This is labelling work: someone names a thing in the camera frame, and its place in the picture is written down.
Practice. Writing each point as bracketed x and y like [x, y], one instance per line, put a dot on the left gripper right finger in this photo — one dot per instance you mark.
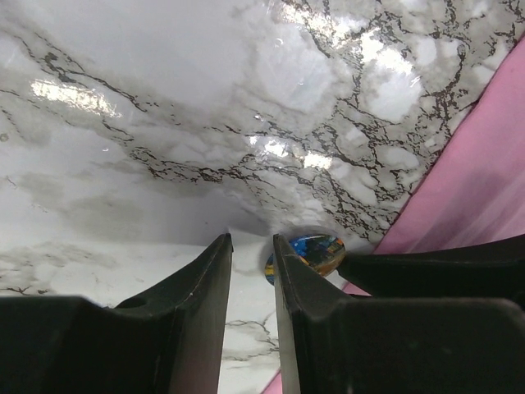
[333, 342]

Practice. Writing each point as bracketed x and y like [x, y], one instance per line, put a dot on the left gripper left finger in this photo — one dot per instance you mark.
[166, 339]

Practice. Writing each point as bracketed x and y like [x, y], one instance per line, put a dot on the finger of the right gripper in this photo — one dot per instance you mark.
[494, 269]

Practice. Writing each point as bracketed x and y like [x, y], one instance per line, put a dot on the pink t-shirt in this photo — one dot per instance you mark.
[475, 192]

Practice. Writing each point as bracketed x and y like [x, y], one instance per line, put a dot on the round colourful brooch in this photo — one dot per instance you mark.
[322, 252]

